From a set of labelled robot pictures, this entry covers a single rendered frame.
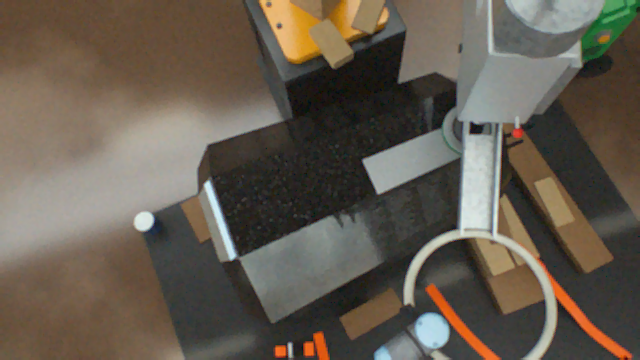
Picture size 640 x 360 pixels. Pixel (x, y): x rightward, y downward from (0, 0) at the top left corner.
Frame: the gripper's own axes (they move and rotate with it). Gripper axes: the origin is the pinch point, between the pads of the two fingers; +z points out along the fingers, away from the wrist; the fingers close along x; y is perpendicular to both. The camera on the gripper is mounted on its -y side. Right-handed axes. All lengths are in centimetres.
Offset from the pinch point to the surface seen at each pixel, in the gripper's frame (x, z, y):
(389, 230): 11.1, 15.0, -38.9
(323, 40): 21, -1, -121
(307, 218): -17, 2, -54
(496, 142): 53, -17, -44
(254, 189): -30, 1, -73
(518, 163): 100, 77, -56
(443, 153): 41, 1, -54
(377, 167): 16, 1, -60
